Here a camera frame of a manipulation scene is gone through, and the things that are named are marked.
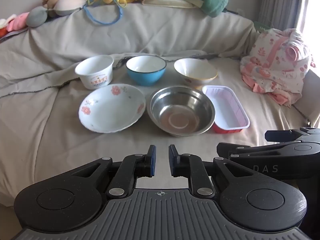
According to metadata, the white floral plate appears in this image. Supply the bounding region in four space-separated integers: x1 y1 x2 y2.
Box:
78 83 146 133

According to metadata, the cream gold-rimmed bowl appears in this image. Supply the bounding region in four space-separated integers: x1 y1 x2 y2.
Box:
174 58 218 87

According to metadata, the blue enamel bowl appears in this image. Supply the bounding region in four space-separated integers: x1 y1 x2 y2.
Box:
126 55 167 86

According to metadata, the stainless steel bowl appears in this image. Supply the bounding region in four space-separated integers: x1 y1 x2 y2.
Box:
146 86 215 137

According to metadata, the red foil tray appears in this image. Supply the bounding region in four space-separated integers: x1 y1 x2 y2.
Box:
202 85 251 134

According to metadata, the grey sofa cover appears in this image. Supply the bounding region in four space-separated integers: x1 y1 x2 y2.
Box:
1 4 319 206

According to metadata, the pink patterned cloth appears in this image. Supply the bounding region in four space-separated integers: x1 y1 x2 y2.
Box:
240 29 316 107

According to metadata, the white grey plush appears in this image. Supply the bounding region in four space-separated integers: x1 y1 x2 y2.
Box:
26 0 86 28

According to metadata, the pink plush toy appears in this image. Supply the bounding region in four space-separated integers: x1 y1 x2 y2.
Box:
0 12 29 37

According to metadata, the cream cloth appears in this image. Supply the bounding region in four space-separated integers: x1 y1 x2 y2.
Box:
142 0 203 9

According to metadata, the grey curtain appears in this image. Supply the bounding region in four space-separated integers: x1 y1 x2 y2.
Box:
258 0 309 32

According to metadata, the blue strap loop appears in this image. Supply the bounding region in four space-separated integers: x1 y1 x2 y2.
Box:
82 0 124 26

